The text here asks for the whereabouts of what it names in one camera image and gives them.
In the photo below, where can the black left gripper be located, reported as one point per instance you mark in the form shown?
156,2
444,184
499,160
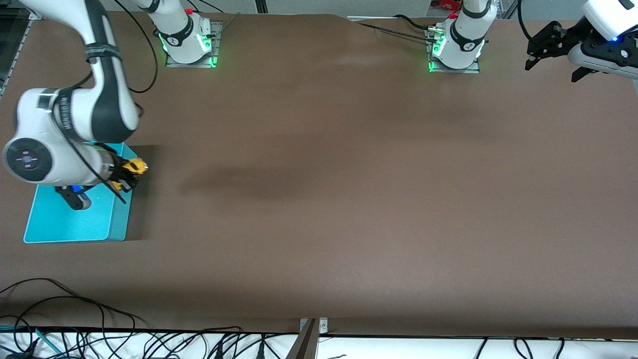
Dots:
564,37

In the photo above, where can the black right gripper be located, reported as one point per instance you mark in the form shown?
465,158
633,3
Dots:
114,170

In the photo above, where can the yellow toy beetle car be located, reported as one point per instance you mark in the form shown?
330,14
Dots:
135,166

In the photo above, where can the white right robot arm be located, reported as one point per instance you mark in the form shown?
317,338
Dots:
75,114

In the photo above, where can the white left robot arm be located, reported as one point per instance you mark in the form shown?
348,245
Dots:
463,45

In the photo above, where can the cyan plastic storage bin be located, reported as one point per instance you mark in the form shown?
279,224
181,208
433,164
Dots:
65,224

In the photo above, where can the red object behind table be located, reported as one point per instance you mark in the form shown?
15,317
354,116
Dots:
446,4

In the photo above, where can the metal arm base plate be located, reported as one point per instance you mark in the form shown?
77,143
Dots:
473,71
215,45

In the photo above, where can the aluminium frame rail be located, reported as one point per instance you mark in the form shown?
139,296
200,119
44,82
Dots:
15,50

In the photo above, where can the metal table edge bracket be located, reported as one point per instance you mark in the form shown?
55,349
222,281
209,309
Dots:
311,339

